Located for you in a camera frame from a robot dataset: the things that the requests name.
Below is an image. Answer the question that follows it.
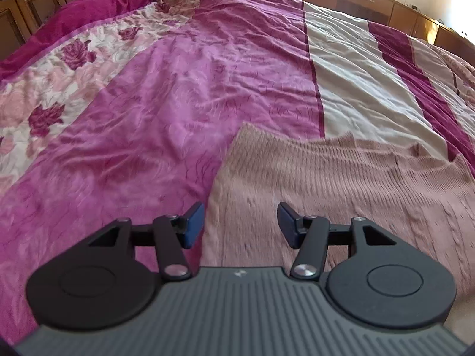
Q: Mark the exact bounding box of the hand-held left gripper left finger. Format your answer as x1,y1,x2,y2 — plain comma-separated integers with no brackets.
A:
88,202,205,282

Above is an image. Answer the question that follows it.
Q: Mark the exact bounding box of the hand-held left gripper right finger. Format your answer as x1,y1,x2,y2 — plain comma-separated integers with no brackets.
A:
277,202,398,279

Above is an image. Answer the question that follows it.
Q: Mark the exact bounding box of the pink knitted sweater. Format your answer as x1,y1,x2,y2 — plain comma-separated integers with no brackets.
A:
200,122,475,301

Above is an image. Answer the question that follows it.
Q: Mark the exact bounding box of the magenta and cream striped bedspread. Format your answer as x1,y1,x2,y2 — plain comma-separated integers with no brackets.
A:
0,0,475,345

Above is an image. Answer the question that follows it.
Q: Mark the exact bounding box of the wooden drawer cabinet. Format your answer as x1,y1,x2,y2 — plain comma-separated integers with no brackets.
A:
163,0,475,50

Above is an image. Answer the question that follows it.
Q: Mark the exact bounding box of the magenta pillow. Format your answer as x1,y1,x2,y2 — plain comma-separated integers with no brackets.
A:
0,0,166,82

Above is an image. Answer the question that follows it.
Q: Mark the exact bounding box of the wooden headboard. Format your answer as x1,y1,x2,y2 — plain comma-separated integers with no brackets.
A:
0,0,112,62

